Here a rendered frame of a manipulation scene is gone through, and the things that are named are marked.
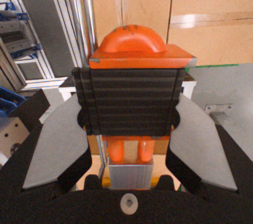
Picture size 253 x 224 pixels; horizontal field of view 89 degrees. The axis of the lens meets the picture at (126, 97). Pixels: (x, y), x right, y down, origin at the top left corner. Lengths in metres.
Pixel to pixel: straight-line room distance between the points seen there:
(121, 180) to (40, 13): 1.06
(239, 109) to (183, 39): 1.45
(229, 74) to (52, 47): 1.58
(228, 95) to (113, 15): 1.47
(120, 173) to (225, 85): 1.56
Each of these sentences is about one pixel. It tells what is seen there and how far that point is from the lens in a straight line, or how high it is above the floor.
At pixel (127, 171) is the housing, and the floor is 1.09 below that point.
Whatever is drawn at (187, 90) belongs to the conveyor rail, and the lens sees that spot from 0.75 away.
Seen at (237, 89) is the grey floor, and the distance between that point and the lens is 1.79.
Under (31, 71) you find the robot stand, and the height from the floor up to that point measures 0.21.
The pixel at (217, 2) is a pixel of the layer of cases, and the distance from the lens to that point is 0.74.
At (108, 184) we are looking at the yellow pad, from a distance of 0.55.
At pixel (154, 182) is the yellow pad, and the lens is 0.55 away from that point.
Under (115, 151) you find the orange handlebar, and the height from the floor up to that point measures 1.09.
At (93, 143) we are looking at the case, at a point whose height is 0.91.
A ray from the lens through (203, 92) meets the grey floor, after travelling 1.60.
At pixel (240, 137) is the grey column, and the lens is 1.62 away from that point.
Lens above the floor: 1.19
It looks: 58 degrees down
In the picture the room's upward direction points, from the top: 180 degrees counter-clockwise
